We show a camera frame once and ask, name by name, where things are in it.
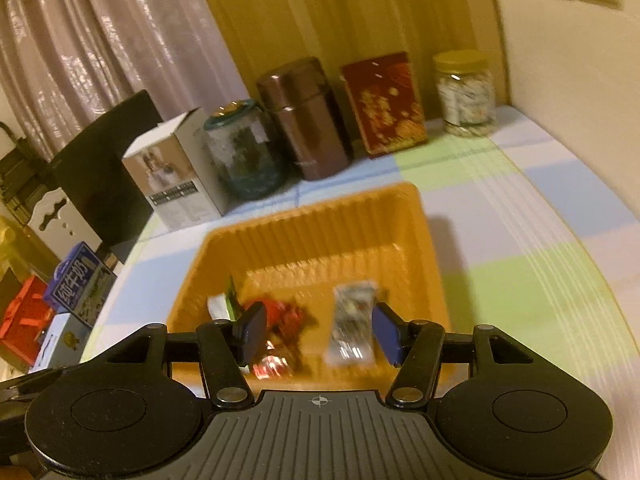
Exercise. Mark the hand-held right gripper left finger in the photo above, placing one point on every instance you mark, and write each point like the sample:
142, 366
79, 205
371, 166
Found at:
252, 330

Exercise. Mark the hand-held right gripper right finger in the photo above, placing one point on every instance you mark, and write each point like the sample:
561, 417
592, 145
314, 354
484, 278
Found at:
385, 332

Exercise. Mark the red snack packet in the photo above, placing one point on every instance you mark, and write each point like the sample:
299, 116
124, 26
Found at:
267, 312
272, 366

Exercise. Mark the grey transparent snack packet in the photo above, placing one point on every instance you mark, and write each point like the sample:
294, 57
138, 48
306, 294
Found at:
350, 320

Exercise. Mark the small red candy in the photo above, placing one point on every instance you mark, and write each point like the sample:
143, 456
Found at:
292, 321

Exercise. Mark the white silver snack packet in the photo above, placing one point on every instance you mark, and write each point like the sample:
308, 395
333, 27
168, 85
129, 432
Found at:
218, 306

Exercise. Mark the orange plastic tray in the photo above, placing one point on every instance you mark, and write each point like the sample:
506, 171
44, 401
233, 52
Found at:
310, 240

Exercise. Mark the light blue milk carton box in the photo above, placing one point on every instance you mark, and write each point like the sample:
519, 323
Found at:
62, 342

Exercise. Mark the red gift box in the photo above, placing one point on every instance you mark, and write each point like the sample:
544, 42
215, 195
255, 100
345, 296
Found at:
25, 315

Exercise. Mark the dark blue milk carton box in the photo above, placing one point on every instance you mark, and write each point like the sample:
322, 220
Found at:
75, 280

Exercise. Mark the checked tablecloth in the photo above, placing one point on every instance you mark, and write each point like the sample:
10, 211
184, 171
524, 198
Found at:
525, 260

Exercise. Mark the white cardboard box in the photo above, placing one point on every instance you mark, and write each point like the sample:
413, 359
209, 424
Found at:
175, 180

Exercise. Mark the dark green glass jar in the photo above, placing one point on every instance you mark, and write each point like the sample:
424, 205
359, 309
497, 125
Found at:
245, 155

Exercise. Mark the white chair back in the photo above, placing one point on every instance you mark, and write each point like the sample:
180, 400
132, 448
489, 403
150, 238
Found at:
55, 220

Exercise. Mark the black glossy appliance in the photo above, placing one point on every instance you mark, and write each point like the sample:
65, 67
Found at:
110, 180

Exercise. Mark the brown metal thermos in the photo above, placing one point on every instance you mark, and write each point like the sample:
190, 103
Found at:
307, 120

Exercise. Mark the red gold printed box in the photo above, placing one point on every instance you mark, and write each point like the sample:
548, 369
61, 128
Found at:
387, 105

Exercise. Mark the black folding rack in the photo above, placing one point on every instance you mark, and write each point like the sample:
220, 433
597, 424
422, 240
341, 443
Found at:
22, 175

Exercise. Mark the yellow lid plastic jar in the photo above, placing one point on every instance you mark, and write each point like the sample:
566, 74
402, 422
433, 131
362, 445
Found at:
465, 95

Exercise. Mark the wooden panel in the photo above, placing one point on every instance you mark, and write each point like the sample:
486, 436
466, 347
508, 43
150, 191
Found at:
350, 10

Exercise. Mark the patterned sheer curtain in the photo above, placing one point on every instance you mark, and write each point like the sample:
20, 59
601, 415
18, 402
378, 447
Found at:
100, 35

